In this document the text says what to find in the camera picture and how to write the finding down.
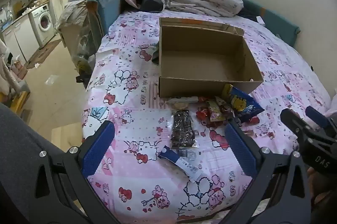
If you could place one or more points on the white washing machine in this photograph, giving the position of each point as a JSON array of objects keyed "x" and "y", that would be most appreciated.
[{"x": 43, "y": 21}]

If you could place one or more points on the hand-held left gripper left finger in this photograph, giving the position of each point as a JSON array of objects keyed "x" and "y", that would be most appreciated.
[{"x": 97, "y": 150}]

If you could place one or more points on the clear cookie packet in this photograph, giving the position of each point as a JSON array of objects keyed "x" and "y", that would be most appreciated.
[{"x": 181, "y": 100}]

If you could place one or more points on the brown snack packet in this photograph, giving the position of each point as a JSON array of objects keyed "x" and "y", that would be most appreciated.
[{"x": 226, "y": 108}]

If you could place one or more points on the brown cardboard box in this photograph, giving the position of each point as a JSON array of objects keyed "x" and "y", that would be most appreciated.
[{"x": 200, "y": 60}]

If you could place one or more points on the black bag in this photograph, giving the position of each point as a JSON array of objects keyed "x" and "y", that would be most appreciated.
[{"x": 151, "y": 3}]

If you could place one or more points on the clear plastic bag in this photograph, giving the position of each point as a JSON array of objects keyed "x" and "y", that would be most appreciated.
[{"x": 79, "y": 36}]

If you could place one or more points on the pink printed blanket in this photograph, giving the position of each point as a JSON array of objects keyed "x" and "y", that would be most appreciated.
[{"x": 137, "y": 81}]

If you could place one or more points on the white kitchen cabinet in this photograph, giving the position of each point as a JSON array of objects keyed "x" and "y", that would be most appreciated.
[{"x": 21, "y": 36}]

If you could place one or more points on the dark green packet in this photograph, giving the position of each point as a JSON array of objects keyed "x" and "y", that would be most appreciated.
[{"x": 155, "y": 54}]

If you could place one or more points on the person's right hand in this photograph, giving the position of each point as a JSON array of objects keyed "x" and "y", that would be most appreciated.
[{"x": 320, "y": 187}]

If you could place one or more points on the teal mattress edge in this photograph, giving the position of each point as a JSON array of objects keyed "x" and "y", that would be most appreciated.
[{"x": 276, "y": 22}]

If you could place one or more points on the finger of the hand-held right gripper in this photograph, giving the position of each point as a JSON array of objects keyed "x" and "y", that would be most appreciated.
[
  {"x": 317, "y": 114},
  {"x": 291, "y": 118}
]

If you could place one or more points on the yellow floor object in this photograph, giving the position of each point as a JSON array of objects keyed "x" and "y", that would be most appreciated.
[{"x": 18, "y": 100}]

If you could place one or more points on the yellow pink snack packet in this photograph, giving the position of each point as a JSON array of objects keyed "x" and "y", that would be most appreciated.
[{"x": 215, "y": 109}]

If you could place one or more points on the blue yellow snack bag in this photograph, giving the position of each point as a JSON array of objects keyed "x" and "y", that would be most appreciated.
[{"x": 242, "y": 104}]

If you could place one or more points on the brown floor mat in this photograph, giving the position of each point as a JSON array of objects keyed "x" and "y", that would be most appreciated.
[{"x": 43, "y": 54}]

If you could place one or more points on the teal padded bed frame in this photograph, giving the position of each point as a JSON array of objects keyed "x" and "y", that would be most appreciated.
[{"x": 108, "y": 7}]

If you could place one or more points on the blue white stick packet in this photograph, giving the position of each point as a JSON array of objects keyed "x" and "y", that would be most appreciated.
[{"x": 171, "y": 154}]

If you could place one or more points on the red snack packet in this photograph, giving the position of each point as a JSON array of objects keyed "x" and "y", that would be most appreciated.
[
  {"x": 202, "y": 114},
  {"x": 251, "y": 120}
]

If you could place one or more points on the dark chocolate snack packet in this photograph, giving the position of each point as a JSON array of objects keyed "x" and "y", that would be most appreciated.
[{"x": 183, "y": 129}]

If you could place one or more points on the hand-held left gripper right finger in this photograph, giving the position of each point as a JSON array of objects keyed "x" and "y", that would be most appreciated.
[{"x": 239, "y": 150}]

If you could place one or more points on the small clear plastic packet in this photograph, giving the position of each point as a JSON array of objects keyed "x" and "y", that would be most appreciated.
[{"x": 189, "y": 155}]

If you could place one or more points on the small white object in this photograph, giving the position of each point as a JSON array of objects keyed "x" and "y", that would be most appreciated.
[{"x": 260, "y": 20}]

